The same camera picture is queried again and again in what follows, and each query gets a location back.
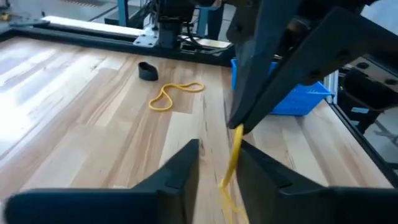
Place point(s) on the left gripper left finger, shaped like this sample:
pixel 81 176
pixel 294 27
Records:
pixel 168 199

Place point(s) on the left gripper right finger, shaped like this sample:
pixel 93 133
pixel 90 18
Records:
pixel 280 202

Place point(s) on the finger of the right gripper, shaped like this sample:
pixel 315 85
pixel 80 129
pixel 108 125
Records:
pixel 326 46
pixel 255 62

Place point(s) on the thin yellow rubber band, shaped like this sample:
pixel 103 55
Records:
pixel 236 146
pixel 160 109

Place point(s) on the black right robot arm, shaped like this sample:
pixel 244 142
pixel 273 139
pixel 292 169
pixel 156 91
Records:
pixel 171 31

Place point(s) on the wide black rubber band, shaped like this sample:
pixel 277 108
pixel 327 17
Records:
pixel 147 73

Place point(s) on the blue plastic basket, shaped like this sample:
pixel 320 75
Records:
pixel 304 99

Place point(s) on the blue-legged background table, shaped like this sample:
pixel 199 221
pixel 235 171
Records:
pixel 122 12

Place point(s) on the yellow black hazard tape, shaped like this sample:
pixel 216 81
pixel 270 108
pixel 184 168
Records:
pixel 81 3

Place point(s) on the silver arm base bracket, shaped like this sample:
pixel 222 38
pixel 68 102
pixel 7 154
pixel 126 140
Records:
pixel 146 39

